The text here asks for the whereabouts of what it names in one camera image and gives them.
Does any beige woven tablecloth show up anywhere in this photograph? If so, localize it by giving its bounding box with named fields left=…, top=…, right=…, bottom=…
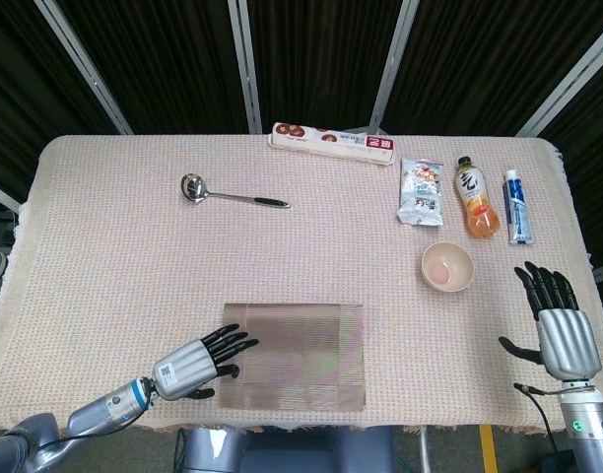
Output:
left=0, top=133, right=596, bottom=447

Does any black pleated curtain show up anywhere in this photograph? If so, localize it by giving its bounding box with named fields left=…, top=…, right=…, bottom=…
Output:
left=0, top=0, right=603, bottom=277

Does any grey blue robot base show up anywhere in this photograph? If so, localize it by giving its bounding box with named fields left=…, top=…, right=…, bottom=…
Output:
left=175, top=426, right=396, bottom=473

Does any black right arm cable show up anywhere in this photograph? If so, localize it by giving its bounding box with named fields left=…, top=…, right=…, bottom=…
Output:
left=513, top=382, right=564, bottom=454

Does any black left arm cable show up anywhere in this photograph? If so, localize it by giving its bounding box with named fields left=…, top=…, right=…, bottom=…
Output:
left=30, top=418, right=143, bottom=457

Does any long white cling film box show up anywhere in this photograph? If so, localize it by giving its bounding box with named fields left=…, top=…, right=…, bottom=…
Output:
left=267, top=122, right=397, bottom=168

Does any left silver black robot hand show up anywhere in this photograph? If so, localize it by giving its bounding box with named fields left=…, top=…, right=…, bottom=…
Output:
left=151, top=323, right=260, bottom=401

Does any orange tea bottle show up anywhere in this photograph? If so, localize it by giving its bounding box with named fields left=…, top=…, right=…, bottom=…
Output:
left=453, top=156, right=502, bottom=240

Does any brown woven placemat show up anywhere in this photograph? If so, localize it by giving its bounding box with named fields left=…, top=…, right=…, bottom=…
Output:
left=217, top=303, right=368, bottom=410

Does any steel ladle black handle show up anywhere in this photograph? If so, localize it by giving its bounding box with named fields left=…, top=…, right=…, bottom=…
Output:
left=179, top=172, right=292, bottom=210

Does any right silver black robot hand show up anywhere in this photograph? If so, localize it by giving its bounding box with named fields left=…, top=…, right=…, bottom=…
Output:
left=498, top=260, right=603, bottom=381

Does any grey metal table leg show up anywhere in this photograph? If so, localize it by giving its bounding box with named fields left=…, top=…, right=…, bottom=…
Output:
left=418, top=426, right=432, bottom=473

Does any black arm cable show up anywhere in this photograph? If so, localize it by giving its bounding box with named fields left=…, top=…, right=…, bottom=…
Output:
left=513, top=382, right=564, bottom=454
left=30, top=418, right=143, bottom=457

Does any blue white toothpaste tube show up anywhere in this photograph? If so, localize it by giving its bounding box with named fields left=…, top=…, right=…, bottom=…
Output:
left=502, top=169, right=536, bottom=246

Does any silver snack packet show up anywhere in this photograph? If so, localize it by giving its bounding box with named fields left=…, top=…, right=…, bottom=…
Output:
left=397, top=158, right=444, bottom=229

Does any light brown bowl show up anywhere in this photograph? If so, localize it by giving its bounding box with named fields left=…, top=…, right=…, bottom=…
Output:
left=420, top=240, right=476, bottom=294

